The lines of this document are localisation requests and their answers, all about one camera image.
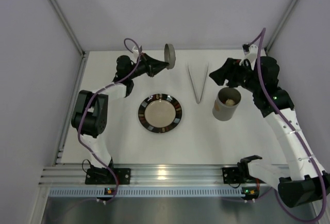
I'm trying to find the left aluminium frame post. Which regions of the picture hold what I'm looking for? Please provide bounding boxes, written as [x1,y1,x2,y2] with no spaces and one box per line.
[48,0,85,58]

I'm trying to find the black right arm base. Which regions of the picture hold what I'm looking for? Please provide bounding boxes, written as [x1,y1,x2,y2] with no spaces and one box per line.
[222,167,246,185]

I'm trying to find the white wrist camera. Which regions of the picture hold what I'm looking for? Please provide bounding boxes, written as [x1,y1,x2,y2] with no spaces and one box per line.
[242,44,258,63]
[132,45,142,55]

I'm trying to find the grey cylindrical lunch container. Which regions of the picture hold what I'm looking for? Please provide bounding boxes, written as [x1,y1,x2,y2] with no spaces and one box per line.
[212,87,241,121]

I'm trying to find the aluminium frame post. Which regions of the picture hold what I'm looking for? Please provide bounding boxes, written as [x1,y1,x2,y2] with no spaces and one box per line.
[48,0,85,58]
[265,0,300,54]

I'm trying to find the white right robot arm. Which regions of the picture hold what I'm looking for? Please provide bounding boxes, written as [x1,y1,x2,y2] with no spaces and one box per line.
[209,56,329,207]

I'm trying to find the metal serving tongs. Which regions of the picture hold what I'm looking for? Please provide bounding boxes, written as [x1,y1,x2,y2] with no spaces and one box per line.
[187,62,209,104]

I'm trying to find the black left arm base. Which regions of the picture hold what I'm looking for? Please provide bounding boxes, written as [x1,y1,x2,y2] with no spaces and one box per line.
[85,167,133,185]

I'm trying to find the black patterned round plate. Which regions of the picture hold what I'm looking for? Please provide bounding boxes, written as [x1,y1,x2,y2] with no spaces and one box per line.
[138,93,183,134]

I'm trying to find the grey container lid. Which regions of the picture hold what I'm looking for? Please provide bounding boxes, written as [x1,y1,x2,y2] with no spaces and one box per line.
[164,43,176,70]

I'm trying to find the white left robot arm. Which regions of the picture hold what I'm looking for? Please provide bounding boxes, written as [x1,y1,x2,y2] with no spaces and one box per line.
[71,53,175,169]

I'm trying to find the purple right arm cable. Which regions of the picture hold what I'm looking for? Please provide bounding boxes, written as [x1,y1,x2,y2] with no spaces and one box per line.
[242,27,327,221]

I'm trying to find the right aluminium frame post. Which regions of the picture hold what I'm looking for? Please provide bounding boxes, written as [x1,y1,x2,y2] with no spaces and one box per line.
[265,0,300,54]

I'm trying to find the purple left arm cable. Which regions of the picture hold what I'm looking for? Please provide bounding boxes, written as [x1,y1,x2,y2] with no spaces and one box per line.
[77,38,144,203]

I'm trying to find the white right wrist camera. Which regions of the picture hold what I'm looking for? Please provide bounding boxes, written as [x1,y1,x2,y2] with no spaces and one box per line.
[242,44,258,63]

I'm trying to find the white steamed bun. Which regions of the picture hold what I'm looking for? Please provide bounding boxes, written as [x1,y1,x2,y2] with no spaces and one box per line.
[225,99,236,106]

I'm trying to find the aluminium mounting rail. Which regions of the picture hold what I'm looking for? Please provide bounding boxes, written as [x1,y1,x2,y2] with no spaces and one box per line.
[38,163,320,186]

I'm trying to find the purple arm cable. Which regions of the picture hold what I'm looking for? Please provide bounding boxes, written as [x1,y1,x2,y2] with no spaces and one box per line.
[77,38,144,203]
[242,27,327,221]

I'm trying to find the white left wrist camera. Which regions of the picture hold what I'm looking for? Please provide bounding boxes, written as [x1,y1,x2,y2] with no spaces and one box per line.
[132,45,142,55]

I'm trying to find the slotted grey cable duct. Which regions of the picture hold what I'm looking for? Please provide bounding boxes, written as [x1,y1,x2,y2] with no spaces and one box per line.
[48,186,249,198]

